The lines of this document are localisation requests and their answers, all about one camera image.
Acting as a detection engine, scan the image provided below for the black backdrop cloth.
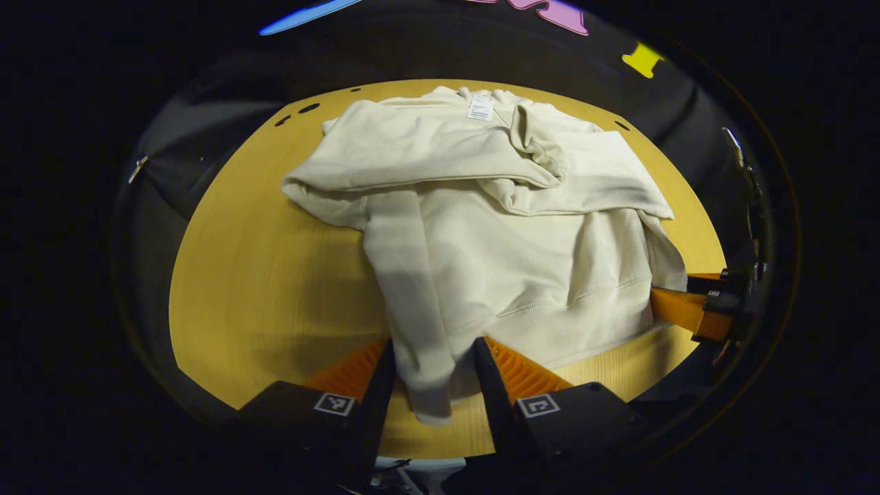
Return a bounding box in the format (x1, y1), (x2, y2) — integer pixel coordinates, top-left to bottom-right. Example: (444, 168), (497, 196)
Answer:
(113, 0), (771, 386)

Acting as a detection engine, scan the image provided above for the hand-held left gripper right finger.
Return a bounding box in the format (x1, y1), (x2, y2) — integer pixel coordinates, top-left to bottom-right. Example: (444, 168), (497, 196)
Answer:
(472, 336), (647, 475)

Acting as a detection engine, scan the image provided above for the cream sweatshirt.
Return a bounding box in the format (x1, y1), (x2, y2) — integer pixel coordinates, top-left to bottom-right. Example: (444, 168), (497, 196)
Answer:
(280, 85), (688, 426)

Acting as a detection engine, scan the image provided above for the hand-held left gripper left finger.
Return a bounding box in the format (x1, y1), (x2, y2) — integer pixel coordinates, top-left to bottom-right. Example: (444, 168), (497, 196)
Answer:
(237, 337), (398, 492)

